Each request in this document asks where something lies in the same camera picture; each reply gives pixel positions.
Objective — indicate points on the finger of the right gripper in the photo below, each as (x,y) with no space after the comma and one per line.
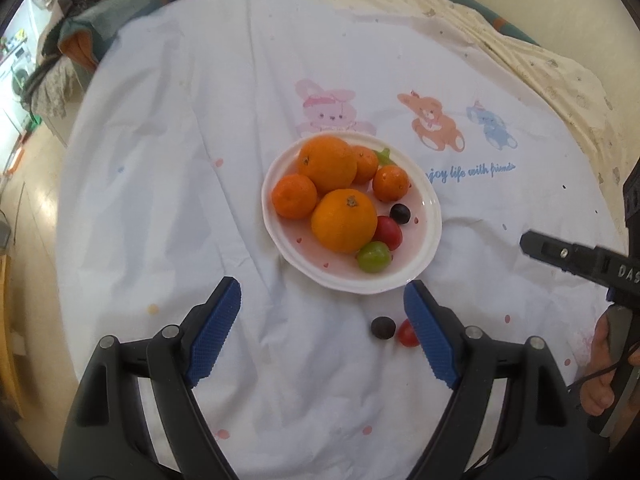
(619,274)

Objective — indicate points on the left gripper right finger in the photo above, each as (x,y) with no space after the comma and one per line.
(539,435)

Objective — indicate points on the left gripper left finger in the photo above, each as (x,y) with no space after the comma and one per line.
(106,435)

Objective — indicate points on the red cherry tomato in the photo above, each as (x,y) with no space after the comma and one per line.
(406,336)
(388,232)

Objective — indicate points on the dark purple cherry tomato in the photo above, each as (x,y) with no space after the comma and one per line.
(400,213)

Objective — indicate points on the medium mandarin orange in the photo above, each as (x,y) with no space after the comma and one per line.
(390,184)

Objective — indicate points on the green cherry tomato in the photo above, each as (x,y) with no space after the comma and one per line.
(375,257)

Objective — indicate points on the small mandarin orange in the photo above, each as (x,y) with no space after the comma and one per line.
(294,197)

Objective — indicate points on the right hand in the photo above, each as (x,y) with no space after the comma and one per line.
(597,395)

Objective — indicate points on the wooden chair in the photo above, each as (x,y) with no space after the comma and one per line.
(10,384)

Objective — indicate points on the cream patterned quilt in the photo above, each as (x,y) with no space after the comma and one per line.
(571,90)

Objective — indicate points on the teal pillow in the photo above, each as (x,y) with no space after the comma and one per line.
(501,25)

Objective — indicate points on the red cherry tomato in plate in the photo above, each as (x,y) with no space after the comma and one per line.
(388,232)

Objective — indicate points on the small mandarin by leaf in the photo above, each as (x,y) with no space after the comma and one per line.
(367,164)

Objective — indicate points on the pink strawberry-shaped plate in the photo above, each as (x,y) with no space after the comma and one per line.
(300,249)

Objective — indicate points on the large orange front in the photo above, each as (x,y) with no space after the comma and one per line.
(344,221)

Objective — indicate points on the large orange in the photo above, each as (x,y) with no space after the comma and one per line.
(344,221)
(328,161)

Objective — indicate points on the large orange back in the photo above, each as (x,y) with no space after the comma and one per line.
(328,161)

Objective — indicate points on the white cartoon bed sheet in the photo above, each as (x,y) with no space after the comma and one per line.
(160,199)

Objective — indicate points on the teal orange folded blanket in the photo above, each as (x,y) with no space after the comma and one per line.
(86,38)

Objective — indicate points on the pile of clothes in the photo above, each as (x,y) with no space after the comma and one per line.
(55,78)

